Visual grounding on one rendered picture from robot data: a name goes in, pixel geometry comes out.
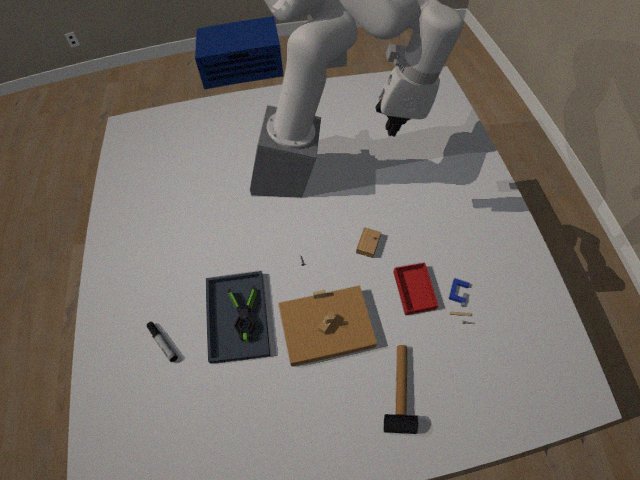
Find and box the mallet with black head and wooden handle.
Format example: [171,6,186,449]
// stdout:
[384,345,418,434]

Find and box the small tan wooden block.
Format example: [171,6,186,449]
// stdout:
[356,227,381,258]

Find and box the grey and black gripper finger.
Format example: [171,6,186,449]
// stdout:
[376,98,397,136]
[392,117,410,137]

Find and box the small light wooden block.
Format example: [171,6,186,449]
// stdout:
[318,312,336,334]

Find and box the light wooden board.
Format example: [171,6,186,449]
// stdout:
[278,285,377,367]

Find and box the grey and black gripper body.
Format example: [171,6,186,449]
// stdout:
[379,66,440,119]

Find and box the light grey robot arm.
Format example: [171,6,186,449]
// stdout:
[264,0,463,148]

